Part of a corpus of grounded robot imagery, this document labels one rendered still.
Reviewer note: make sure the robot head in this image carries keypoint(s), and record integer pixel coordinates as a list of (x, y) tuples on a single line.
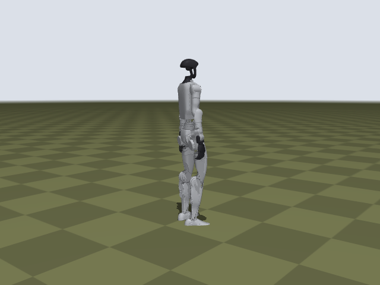
[(189, 64)]

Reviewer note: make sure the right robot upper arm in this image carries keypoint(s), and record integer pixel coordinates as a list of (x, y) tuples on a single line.
[(195, 91)]

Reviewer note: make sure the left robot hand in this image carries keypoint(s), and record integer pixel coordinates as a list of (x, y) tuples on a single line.
[(181, 147)]

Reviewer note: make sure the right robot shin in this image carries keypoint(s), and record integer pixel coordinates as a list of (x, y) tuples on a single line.
[(195, 197)]

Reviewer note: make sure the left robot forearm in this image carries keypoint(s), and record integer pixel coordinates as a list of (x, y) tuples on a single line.
[(182, 122)]

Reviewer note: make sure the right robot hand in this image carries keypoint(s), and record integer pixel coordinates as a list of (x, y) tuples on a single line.
[(201, 148)]

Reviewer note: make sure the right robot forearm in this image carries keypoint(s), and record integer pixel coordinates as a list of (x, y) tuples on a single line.
[(198, 124)]

